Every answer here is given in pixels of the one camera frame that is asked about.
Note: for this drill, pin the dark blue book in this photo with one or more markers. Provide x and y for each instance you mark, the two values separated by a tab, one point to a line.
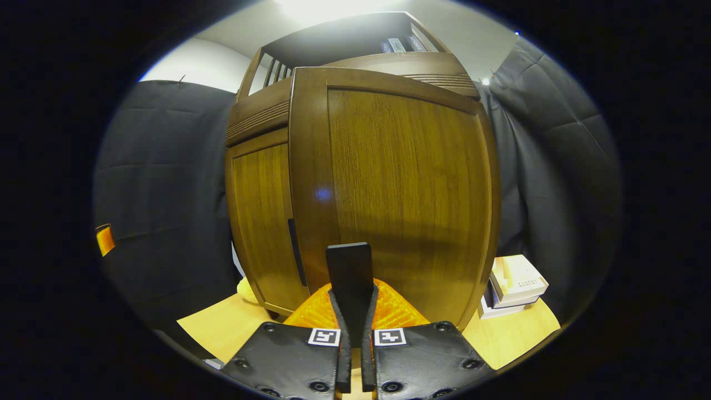
386	46

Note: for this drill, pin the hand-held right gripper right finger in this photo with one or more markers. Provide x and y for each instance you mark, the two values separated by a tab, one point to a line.
367	361

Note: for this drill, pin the thick white book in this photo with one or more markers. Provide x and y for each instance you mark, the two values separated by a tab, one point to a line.
519	278

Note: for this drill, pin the large ceiling light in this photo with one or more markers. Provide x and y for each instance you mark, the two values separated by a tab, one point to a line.
333	8

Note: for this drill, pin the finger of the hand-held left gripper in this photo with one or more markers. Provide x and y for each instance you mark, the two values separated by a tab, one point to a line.
105	240

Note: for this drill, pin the brown wooden shoe cabinet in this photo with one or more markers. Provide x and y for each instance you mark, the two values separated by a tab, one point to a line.
344	41

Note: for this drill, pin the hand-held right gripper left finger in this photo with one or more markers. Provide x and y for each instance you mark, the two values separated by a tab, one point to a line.
343	361

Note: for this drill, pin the grey book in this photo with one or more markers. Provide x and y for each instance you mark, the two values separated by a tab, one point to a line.
396	44

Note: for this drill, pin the wooden shoe cabinet door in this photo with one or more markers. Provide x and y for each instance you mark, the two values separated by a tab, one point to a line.
261	222
411	183

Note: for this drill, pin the thin white book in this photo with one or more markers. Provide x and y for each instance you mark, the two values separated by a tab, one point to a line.
502	311

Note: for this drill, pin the black backdrop cloth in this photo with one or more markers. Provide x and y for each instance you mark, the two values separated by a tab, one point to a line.
166	166

